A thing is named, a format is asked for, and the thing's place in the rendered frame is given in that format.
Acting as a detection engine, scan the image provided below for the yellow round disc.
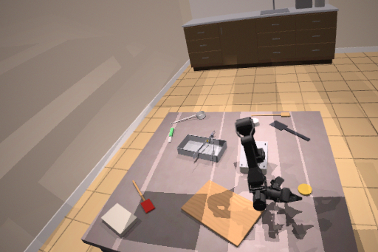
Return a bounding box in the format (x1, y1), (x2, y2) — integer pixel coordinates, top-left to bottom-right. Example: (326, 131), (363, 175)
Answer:
(298, 184), (312, 196)

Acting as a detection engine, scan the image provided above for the light wooden board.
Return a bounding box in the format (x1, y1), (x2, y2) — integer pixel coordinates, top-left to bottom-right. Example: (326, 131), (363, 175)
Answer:
(181, 180), (265, 247)

